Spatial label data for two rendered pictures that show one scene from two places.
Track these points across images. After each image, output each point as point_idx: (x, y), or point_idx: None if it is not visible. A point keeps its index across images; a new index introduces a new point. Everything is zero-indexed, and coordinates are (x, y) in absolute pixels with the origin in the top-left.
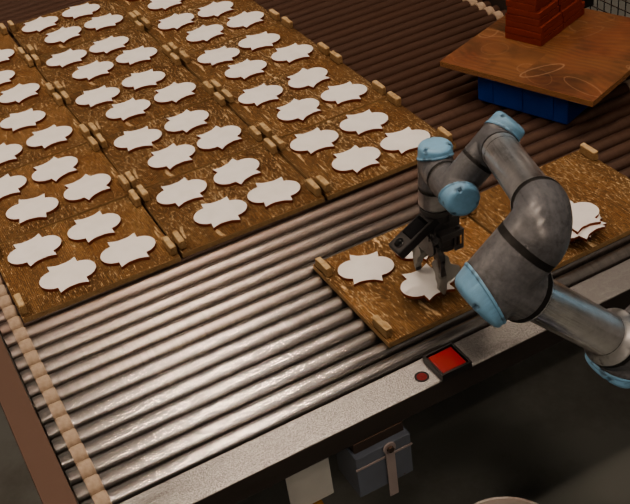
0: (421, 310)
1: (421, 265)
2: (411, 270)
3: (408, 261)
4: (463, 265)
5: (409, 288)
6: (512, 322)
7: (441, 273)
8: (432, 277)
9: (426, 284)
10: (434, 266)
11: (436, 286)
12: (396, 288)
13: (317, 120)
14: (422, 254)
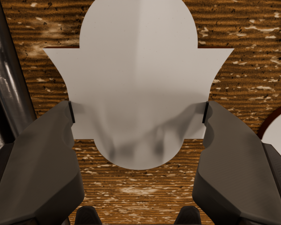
0: (73, 17)
1: (204, 123)
2: (241, 96)
3: (273, 110)
4: (165, 182)
5: (143, 22)
6: None
7: None
8: (146, 119)
9: (126, 87)
10: (50, 168)
11: (100, 106)
12: (215, 12)
13: None
14: (197, 169)
